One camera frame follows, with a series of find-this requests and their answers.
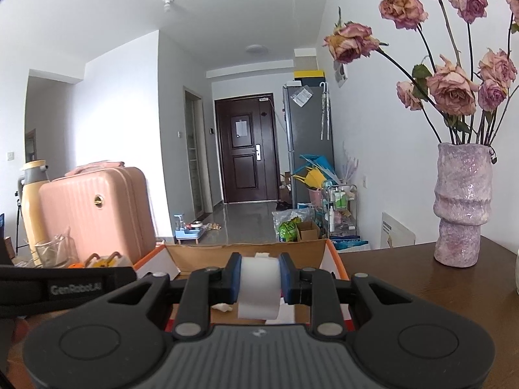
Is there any white leaning board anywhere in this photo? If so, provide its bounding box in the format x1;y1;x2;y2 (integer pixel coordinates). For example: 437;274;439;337
381;211;416;249

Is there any white spray bottle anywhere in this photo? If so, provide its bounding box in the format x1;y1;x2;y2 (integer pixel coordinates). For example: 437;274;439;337
237;252;281;321

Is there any clear glass cup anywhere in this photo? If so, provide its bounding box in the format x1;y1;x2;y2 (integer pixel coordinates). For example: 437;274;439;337
34;227;79;269

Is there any black tripod stand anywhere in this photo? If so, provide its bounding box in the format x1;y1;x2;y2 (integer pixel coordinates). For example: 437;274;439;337
14;176;29;256

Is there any grey refrigerator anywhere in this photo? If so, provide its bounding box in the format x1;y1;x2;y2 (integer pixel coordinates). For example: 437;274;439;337
283;82;335;207

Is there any yellow thermos jug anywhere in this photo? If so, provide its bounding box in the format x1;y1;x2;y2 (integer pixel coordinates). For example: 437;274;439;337
18;160;51;266

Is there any yellow plastic item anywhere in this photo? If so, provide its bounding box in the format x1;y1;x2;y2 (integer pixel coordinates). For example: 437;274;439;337
292;167;327;191

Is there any pale purple ceramic vase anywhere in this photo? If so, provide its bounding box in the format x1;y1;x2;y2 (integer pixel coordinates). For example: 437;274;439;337
433;143;495;268

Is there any metal trolley rack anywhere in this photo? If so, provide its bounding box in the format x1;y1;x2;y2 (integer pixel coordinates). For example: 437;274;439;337
323;184;359;239

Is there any yellow flat box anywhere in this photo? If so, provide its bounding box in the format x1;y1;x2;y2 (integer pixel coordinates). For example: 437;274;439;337
294;70;327;84

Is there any side room doorway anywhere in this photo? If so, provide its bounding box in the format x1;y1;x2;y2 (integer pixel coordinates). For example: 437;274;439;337
183;86;213;219

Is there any green printed bag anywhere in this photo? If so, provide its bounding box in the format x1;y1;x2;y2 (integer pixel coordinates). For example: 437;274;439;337
272;210;315;243

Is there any brown floor carton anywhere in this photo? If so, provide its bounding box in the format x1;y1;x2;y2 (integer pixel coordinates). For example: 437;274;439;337
296;221;321;243

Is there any bunch of dried pink roses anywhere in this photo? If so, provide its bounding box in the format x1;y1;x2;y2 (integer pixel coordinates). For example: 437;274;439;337
323;0;519;147

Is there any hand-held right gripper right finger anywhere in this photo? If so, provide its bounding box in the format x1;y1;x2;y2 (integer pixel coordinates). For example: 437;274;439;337
278;252;415;339

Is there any clear document pouch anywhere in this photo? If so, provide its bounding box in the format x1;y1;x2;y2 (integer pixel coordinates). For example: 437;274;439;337
291;87;313;108

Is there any blue and white pack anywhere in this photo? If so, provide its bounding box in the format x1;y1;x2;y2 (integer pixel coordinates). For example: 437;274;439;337
329;237;371;252

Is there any pink ribbed suitcase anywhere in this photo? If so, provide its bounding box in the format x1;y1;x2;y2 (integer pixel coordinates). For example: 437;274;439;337
38;162;158;270

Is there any red cardboard box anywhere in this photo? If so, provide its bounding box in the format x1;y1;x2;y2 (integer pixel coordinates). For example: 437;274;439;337
134;238;357;333

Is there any dark brown entrance door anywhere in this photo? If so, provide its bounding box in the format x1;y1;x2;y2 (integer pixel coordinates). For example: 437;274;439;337
214;92;280;205

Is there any white folded umbrella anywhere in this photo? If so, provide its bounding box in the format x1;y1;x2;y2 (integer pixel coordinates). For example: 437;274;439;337
318;82;331;142

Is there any pale dried grass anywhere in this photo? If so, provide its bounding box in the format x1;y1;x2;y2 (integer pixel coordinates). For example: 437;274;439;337
340;142;361;187

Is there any blue plastic rack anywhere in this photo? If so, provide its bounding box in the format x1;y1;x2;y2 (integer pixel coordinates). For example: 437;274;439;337
299;154;335;183

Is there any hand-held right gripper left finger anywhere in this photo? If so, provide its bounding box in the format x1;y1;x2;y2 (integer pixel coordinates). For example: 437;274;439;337
103;252;242;340

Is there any blue pet water dispenser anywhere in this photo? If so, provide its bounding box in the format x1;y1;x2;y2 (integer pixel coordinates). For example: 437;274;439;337
174;214;203;244

